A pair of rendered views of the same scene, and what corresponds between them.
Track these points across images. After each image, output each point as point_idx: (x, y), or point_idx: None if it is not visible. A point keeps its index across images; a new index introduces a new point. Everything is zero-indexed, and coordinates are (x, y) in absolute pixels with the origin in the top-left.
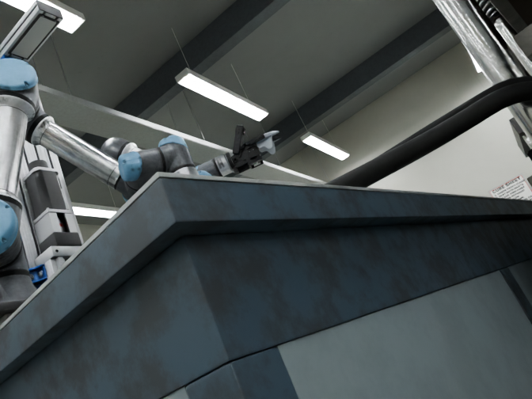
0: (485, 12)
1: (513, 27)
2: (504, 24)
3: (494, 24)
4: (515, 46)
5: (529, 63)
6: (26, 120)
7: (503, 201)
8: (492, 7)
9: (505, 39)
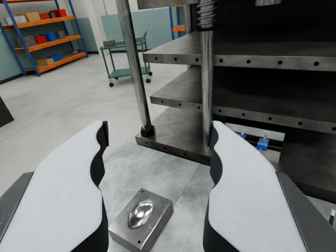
0: (209, 17)
1: (271, 68)
2: (213, 38)
3: (209, 32)
4: (212, 59)
5: (212, 75)
6: None
7: None
8: (213, 18)
9: (209, 49)
